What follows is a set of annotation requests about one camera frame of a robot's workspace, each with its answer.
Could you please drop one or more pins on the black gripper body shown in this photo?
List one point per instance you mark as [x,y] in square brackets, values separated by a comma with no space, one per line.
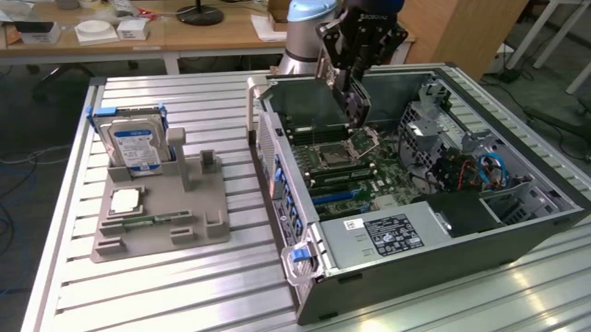
[371,17]

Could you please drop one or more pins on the black GPU card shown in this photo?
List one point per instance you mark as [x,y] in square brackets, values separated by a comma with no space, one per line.
[358,103]

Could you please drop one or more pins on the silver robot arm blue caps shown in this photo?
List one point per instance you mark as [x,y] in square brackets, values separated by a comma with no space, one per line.
[301,41]

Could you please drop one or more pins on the blue slot retainer clip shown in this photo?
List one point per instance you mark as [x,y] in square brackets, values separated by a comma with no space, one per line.
[293,211]
[287,192]
[301,228]
[278,169]

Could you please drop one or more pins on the white paper stack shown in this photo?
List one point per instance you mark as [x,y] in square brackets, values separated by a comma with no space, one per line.
[267,32]

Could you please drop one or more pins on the brown cardboard box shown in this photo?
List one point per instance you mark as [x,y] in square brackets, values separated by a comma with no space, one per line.
[278,12]

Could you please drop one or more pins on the wooden cabinet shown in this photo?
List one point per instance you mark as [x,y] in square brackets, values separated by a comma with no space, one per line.
[471,34]

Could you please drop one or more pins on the thin metal locking lever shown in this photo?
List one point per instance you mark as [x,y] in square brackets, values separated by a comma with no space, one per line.
[314,133]

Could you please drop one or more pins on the metal disk bay cage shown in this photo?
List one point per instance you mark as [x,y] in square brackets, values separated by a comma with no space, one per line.
[430,131]
[522,204]

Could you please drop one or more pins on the black power adapter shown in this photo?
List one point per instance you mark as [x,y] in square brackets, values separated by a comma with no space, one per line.
[511,76]

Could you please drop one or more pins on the metal socket cover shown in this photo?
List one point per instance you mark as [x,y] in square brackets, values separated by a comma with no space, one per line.
[367,140]

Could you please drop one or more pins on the black round lamp base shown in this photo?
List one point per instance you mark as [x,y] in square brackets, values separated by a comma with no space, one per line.
[201,17]

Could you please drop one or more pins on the CPU socket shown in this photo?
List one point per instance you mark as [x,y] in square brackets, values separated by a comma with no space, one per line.
[334,154]

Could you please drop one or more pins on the green motherboard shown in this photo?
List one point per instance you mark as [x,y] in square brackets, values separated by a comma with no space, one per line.
[393,180]

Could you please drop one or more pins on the black stand foot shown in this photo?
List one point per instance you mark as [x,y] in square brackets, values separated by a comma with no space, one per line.
[554,117]

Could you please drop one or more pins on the white box with label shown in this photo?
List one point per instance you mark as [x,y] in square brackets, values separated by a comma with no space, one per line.
[134,31]

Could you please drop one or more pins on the white round part square base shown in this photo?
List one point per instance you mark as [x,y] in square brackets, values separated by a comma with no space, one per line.
[95,32]

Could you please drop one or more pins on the hard disk with blue rails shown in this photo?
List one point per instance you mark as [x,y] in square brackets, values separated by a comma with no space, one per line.
[134,145]

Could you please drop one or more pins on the black plastic shroud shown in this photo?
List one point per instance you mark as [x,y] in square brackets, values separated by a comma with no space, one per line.
[462,214]

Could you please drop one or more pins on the grey cup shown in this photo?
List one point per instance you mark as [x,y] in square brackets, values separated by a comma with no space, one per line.
[69,4]

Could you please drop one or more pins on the grey parts rack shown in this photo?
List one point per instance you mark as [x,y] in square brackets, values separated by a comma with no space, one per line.
[199,221]

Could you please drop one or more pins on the grey power supply with label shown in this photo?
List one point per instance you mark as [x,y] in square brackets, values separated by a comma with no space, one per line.
[342,249]

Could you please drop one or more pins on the blue case latch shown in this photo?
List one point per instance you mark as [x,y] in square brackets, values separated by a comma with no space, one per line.
[298,256]

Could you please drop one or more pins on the silver CPU chip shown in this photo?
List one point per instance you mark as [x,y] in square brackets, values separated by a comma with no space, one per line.
[126,200]

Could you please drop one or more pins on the white box black top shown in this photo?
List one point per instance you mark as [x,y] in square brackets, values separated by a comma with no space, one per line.
[39,36]

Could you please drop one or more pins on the bare green RAM stick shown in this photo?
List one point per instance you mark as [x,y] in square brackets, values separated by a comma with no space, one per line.
[153,219]

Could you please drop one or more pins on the open black PC case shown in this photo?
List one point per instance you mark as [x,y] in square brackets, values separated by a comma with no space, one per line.
[415,276]

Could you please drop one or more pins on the small black case switch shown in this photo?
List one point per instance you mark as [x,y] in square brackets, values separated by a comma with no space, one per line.
[278,132]

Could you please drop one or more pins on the wooden desk white frame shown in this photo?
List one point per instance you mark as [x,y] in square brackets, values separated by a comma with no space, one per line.
[194,38]

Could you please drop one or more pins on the white table frame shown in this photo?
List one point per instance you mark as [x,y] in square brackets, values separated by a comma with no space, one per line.
[545,48]

